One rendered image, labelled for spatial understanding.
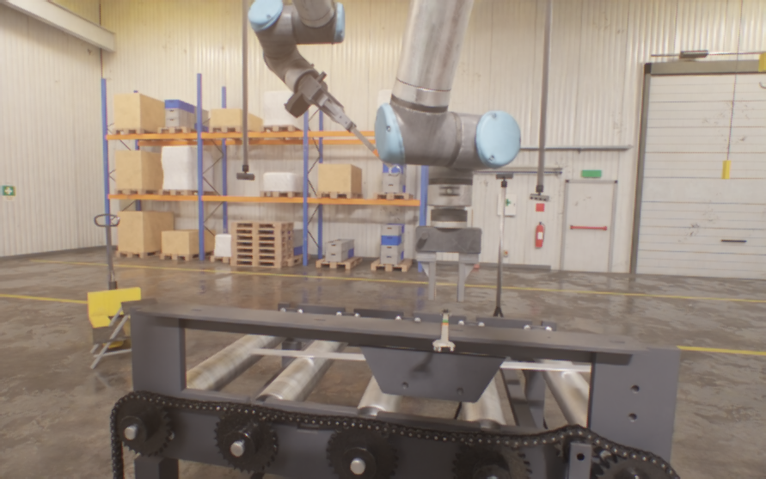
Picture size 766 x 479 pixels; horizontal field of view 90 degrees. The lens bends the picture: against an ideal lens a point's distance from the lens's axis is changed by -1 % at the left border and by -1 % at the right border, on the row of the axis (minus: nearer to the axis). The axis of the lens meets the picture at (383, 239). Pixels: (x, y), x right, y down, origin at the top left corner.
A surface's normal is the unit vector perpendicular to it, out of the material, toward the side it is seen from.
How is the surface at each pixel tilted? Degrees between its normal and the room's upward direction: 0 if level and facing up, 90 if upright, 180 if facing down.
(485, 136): 90
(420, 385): 90
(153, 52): 90
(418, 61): 113
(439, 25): 119
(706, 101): 90
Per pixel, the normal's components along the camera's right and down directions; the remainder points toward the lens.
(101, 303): 0.69, 0.07
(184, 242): -0.18, 0.08
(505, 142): 0.39, 0.09
